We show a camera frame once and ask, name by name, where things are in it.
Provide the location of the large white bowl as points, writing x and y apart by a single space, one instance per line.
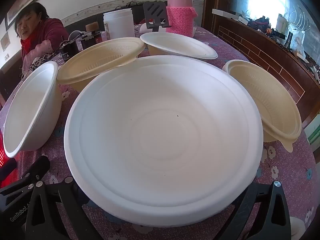
162 142

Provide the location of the pink thermos with knitted sleeve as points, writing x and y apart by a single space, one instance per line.
180 17

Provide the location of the framed wall picture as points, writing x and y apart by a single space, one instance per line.
25 5

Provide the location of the cream bowl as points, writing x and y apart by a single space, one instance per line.
270 105
100 60

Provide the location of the wooden cabinet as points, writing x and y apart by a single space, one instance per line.
262 55

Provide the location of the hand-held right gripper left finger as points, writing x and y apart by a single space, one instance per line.
62 195

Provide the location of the shallow white bowl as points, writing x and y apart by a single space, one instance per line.
175 42

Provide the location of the wooden door frame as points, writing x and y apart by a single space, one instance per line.
208 2

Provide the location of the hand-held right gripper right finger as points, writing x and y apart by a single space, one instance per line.
262 205

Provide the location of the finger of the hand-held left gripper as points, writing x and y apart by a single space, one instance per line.
7 169
37 167

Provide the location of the white plastic jar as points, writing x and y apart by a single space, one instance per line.
118 25

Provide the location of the black cylindrical motor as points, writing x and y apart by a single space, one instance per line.
68 51

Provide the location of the purple floral tablecloth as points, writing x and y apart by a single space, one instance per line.
287 175

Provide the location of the black slotted spatula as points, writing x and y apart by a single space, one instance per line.
155 11

